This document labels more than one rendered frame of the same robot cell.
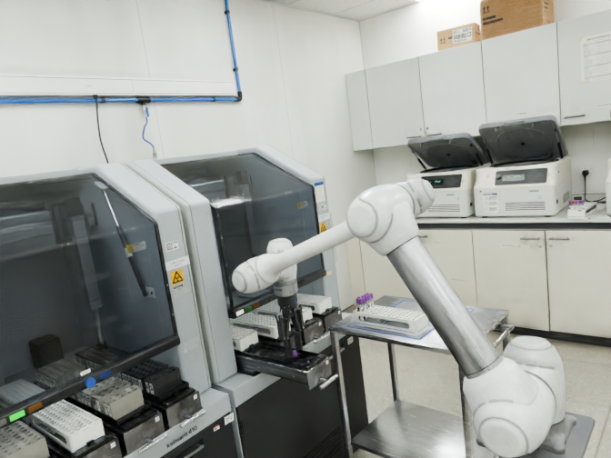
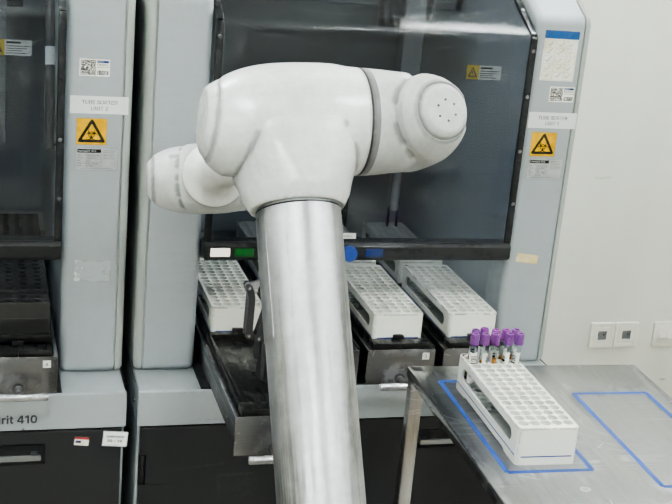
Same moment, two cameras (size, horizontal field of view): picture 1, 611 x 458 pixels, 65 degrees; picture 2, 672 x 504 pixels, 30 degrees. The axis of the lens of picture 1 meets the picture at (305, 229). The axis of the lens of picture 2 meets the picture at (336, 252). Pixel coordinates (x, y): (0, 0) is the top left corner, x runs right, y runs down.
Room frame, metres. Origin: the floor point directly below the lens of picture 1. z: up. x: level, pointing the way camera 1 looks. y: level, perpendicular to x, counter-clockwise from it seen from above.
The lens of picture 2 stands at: (0.11, -1.06, 1.68)
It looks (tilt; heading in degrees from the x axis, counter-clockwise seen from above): 17 degrees down; 33
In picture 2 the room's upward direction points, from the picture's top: 5 degrees clockwise
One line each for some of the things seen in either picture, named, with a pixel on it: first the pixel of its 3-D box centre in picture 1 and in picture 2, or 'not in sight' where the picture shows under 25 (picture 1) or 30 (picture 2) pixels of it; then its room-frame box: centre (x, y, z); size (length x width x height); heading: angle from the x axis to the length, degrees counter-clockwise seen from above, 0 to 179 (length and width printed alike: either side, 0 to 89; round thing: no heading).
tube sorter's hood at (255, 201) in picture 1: (235, 224); (341, 70); (2.21, 0.32, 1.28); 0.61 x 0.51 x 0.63; 140
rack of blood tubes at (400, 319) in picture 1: (389, 319); (513, 405); (1.88, -0.29, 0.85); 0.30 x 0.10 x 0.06; 47
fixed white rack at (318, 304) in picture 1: (302, 303); (446, 301); (2.29, 0.06, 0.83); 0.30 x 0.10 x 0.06; 50
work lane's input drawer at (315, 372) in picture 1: (257, 355); (238, 355); (1.86, 0.26, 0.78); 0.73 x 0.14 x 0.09; 50
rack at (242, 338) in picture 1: (225, 336); (223, 295); (1.97, 0.40, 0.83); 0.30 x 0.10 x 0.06; 50
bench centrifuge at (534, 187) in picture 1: (522, 165); not in sight; (3.63, -1.68, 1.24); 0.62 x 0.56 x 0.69; 140
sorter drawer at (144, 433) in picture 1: (94, 406); not in sight; (1.61, 0.82, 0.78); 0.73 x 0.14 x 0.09; 50
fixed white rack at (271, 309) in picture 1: (281, 313); (375, 302); (2.17, 0.16, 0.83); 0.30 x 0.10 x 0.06; 50
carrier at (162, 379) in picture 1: (165, 382); (17, 316); (1.57, 0.55, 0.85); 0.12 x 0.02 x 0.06; 140
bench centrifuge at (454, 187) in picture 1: (447, 174); not in sight; (4.00, -1.23, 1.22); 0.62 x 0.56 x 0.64; 138
